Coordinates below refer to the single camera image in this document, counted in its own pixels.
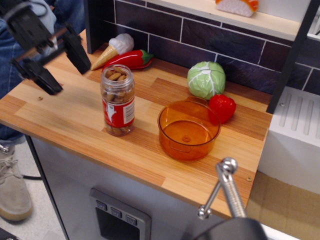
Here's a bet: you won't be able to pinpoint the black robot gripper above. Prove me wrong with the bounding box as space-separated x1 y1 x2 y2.
0 0 91 95

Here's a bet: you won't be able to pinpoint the clear almond jar red label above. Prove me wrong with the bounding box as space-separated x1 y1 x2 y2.
100 64 135 137

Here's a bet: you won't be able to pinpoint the orange transparent plastic pot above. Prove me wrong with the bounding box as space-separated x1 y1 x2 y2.
157 96 221 161

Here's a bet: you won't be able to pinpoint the person leg blue jeans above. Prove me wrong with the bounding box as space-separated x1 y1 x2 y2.
0 0 86 147

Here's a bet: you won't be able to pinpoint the toy ice cream cone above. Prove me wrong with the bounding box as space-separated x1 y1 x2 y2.
90 33 135 71

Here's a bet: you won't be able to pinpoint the red toy chili pepper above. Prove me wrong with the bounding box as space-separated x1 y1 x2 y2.
102 49 154 70

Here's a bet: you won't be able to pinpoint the green toy cabbage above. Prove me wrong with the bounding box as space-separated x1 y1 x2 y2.
187 61 226 100

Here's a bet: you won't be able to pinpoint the beige suede shoe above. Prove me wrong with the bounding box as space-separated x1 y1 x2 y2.
0 146 33 222

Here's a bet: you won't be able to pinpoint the grey oven control panel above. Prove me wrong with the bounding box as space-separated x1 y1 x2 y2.
89 188 152 240

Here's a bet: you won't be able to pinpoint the red toy strawberry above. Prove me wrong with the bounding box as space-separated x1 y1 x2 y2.
209 94 237 124

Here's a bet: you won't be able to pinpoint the toy salmon sushi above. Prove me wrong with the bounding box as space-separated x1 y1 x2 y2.
215 0 259 17

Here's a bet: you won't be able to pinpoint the light wooden shelf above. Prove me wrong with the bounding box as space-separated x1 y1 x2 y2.
147 0 301 41

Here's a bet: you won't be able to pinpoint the black clamp body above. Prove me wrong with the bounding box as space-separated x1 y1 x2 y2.
193 217 268 240

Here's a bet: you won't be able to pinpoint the white toy sink unit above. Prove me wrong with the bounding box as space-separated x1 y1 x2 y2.
258 87 320 194

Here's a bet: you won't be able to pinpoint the black shelf post left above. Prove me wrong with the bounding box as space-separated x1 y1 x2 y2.
83 0 115 54

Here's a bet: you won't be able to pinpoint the black shelf post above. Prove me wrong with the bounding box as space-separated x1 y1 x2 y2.
266 0 320 114
83 0 115 54

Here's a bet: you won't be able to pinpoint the black shelf post right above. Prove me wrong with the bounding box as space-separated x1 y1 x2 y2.
266 0 320 114

